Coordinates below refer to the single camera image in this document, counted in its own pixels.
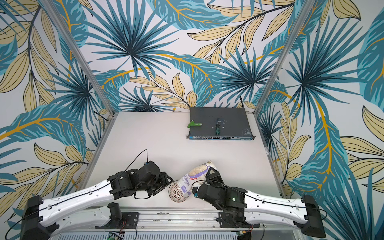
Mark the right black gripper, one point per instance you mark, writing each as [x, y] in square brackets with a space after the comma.
[211, 179]

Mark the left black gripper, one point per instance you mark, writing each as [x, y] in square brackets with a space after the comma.
[164, 181]

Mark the oatmeal bag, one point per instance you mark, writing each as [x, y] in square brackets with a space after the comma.
[196, 174]

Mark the patterned breakfast bowl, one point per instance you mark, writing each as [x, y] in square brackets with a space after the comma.
[178, 192]

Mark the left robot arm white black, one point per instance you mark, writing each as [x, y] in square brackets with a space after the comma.
[41, 217]

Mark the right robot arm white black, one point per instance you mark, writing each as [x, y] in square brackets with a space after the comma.
[240, 208]

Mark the dark green screwdriver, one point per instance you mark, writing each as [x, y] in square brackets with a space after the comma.
[218, 131]

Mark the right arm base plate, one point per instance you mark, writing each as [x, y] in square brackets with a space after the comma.
[234, 220]

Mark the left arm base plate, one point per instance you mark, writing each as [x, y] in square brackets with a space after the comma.
[126, 221]

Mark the grey network switch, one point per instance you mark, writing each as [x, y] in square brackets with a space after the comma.
[234, 124]

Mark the green T-handle tool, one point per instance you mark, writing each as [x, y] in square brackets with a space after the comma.
[193, 124]

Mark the left aluminium frame post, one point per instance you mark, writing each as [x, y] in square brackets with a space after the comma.
[59, 22]

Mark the aluminium frame post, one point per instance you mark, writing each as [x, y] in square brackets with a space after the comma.
[59, 22]
[291, 38]

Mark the right aluminium frame post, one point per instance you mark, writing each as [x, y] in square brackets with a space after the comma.
[291, 38]

